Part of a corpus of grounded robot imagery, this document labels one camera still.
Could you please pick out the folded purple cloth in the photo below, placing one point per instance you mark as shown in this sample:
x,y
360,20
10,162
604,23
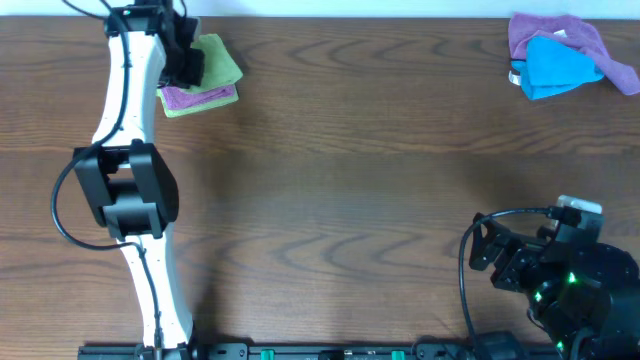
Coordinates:
x,y
197,97

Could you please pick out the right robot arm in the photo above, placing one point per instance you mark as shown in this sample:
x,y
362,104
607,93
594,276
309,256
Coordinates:
x,y
584,293

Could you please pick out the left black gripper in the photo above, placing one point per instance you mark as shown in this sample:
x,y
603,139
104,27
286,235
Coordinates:
x,y
189,67

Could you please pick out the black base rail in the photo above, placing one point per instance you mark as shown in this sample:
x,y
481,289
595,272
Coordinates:
x,y
425,348

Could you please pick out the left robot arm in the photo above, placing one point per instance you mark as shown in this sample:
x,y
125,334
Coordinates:
x,y
129,188

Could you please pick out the crumpled purple cloth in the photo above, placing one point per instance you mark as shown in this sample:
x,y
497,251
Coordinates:
x,y
573,32

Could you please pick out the crumpled blue cloth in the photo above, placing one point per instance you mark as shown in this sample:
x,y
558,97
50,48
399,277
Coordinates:
x,y
551,68

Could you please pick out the folded green cloth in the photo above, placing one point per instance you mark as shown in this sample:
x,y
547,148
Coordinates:
x,y
200,107

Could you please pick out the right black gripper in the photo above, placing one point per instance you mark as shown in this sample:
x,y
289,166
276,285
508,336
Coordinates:
x,y
495,246

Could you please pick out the light green microfiber cloth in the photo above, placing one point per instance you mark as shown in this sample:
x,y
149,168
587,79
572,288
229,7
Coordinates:
x,y
219,67

